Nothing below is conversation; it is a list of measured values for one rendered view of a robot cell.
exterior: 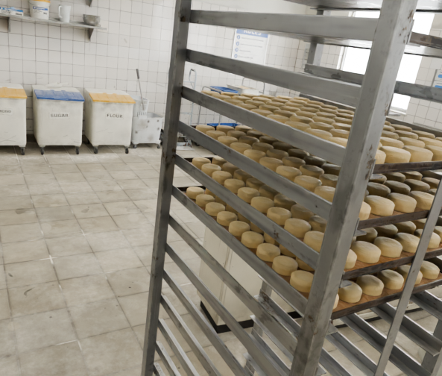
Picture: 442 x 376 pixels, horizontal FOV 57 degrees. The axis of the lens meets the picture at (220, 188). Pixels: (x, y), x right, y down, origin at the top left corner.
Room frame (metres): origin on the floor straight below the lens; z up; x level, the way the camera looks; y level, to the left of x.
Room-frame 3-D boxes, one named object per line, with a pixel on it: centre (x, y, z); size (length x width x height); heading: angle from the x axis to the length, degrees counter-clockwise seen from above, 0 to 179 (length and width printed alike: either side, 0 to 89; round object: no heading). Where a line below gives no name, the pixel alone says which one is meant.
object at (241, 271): (2.29, -0.33, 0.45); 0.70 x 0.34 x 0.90; 117
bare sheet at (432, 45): (0.93, -0.21, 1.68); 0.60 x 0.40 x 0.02; 33
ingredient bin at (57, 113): (5.13, 2.19, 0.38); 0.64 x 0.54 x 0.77; 32
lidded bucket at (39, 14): (5.21, 2.44, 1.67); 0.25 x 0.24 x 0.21; 123
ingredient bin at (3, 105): (4.78, 2.74, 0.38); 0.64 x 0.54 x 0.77; 34
